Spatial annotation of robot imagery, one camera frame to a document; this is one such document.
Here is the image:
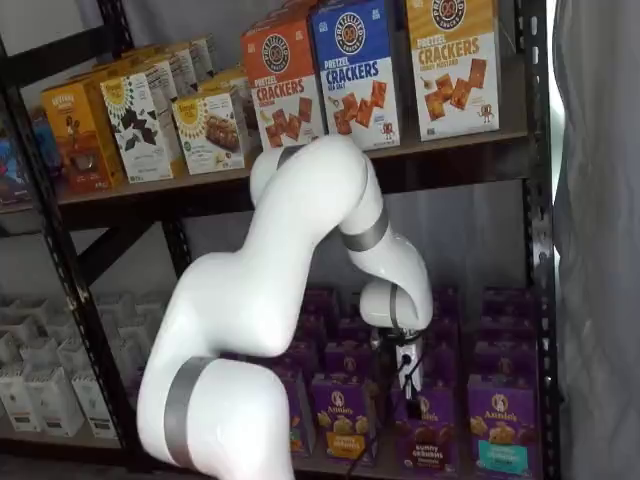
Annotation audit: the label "yellow honey mustard crackers box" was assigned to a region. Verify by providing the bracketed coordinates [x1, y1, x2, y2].
[405, 0, 502, 143]

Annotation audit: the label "blue snack package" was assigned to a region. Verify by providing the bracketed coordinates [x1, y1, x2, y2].
[0, 127, 34, 206]
[30, 107, 62, 170]

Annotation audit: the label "white carton box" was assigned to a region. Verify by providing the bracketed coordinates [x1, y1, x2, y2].
[10, 298, 57, 341]
[0, 330, 25, 376]
[0, 372, 42, 434]
[93, 292, 136, 342]
[56, 334, 95, 376]
[69, 372, 120, 441]
[19, 337, 65, 375]
[27, 366, 85, 437]

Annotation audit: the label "white Sweet Thins box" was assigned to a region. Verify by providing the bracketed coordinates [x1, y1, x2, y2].
[127, 43, 199, 166]
[99, 64, 179, 184]

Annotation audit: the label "blue sea salt crackers box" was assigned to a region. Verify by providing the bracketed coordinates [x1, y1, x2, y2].
[309, 0, 402, 151]

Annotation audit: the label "white Simple Mills bar box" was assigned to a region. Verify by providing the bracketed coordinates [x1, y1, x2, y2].
[198, 67, 252, 104]
[171, 89, 250, 176]

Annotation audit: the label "grey shelf board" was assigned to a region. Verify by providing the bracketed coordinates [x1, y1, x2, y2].
[0, 413, 122, 453]

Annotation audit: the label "wooden shelf board crackers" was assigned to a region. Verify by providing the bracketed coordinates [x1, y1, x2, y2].
[57, 132, 529, 206]

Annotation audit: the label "purple Annie's box teal patch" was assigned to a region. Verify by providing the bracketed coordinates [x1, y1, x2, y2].
[467, 374, 540, 479]
[477, 314, 539, 344]
[472, 339, 539, 380]

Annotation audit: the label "purple Annie's box green patch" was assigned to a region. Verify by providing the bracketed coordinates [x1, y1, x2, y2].
[283, 369, 318, 457]

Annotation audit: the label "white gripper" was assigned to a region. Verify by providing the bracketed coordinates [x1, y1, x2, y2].
[394, 339, 425, 421]

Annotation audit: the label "purple Annie's box brown patch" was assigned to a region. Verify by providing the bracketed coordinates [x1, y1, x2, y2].
[430, 287, 460, 319]
[424, 314, 460, 349]
[420, 344, 460, 396]
[392, 389, 460, 475]

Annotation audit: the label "purple Annie's box yellow patch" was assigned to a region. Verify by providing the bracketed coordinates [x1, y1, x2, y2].
[337, 317, 372, 346]
[324, 342, 375, 380]
[310, 374, 378, 467]

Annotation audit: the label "orange cheddar pretzel crackers box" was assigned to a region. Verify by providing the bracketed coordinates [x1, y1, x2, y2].
[240, 18, 326, 150]

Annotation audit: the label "black metal shelving frame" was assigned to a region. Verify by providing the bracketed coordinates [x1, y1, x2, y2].
[0, 0, 561, 480]

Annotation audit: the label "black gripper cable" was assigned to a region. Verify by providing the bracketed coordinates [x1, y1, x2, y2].
[344, 327, 419, 479]

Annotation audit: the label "orange Simple Mills box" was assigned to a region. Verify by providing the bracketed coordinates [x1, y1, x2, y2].
[39, 74, 126, 195]

